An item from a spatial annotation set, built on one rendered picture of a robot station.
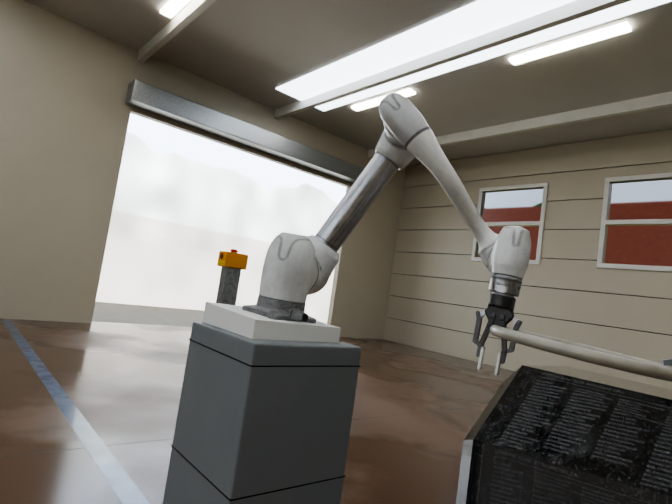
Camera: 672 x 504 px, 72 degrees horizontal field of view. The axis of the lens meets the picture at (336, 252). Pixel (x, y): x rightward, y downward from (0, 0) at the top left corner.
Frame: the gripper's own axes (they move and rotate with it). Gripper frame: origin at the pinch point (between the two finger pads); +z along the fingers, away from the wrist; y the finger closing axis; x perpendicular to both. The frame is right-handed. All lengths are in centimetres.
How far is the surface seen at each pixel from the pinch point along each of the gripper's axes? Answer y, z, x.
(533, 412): 13.1, 12.6, 12.1
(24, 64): -647, -193, 117
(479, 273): -192, -81, 743
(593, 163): -32, -287, 681
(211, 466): -58, 44, -45
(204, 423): -66, 35, -43
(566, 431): 22.8, 13.9, 6.7
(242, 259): -137, -13, 35
